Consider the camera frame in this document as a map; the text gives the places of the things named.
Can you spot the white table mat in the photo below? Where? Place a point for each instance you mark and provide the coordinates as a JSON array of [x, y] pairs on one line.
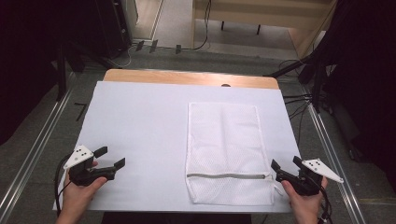
[[140, 130]]

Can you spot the dark curtain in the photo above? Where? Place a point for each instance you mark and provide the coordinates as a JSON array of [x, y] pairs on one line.
[[28, 62], [364, 77]]

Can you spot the metal floor rail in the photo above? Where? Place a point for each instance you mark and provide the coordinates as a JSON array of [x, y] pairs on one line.
[[34, 152], [336, 168]]

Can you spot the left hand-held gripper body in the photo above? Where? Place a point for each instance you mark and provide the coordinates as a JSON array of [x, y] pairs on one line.
[[81, 175]]

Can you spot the light wooden bench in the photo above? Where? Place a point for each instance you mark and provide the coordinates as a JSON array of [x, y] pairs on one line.
[[264, 15]]

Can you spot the person's left hand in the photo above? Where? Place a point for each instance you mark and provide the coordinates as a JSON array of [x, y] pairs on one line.
[[76, 197]]

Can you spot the white mesh laundry bag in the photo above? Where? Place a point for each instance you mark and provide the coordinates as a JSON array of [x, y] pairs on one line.
[[227, 140]]

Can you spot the person's right hand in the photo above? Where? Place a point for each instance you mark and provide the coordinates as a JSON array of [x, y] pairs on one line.
[[306, 205]]

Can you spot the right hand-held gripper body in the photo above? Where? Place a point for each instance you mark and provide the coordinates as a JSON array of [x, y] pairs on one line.
[[306, 185]]

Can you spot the wooden table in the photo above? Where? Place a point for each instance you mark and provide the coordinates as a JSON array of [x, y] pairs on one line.
[[174, 76]]

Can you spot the black metal stand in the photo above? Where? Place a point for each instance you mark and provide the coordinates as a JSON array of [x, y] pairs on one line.
[[317, 84], [61, 71]]

